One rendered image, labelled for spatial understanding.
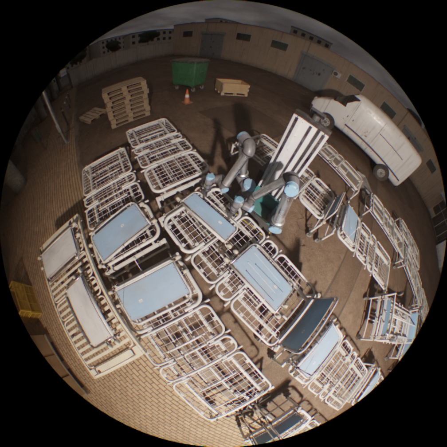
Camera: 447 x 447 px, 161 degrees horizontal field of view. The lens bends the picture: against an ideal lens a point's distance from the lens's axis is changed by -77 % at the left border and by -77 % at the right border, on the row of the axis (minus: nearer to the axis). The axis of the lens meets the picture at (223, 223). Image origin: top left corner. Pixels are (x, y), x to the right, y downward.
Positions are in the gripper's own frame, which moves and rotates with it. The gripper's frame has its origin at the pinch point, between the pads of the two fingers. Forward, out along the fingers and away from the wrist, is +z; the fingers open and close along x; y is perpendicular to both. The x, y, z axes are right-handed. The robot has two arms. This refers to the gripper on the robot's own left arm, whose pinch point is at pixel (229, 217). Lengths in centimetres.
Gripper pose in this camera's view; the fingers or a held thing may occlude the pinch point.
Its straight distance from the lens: 186.9
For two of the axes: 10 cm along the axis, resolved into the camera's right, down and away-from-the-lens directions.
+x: 6.2, -5.3, 5.8
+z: -2.7, 5.4, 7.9
